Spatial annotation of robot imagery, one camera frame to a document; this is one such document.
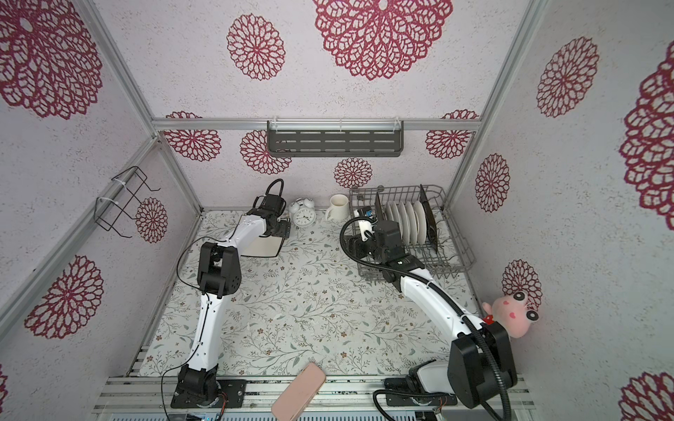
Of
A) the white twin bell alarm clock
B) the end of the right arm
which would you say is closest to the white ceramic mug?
the white twin bell alarm clock

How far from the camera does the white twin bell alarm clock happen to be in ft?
3.53

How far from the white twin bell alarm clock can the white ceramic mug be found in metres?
0.07

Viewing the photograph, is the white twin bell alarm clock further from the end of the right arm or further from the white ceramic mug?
the end of the right arm

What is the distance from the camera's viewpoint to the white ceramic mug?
1143 mm
